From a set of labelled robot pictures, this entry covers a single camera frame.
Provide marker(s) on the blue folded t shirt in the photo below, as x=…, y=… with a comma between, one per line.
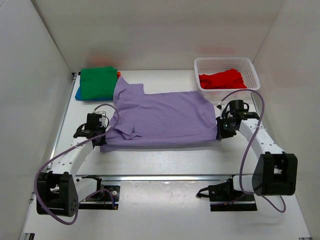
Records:
x=78, y=97

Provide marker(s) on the white plastic basket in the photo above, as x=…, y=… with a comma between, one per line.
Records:
x=212, y=65

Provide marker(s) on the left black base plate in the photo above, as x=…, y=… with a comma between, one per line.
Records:
x=107, y=198

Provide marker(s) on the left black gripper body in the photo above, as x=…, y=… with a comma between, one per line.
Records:
x=100, y=139

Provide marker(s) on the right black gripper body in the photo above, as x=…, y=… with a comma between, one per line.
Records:
x=222, y=133

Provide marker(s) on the green folded t shirt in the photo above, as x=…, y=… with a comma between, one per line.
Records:
x=99, y=82

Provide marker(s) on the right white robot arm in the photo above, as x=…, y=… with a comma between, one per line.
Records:
x=275, y=173

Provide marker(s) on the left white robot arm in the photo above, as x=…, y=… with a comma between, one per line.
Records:
x=60, y=189

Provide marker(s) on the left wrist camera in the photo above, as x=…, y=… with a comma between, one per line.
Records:
x=102, y=118

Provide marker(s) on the red t shirt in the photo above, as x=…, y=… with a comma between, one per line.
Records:
x=229, y=79

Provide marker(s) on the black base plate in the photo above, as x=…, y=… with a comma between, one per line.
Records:
x=107, y=198
x=223, y=197

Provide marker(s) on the purple t shirt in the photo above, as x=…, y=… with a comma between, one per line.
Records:
x=158, y=120

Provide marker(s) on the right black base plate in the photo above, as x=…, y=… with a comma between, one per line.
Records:
x=223, y=197

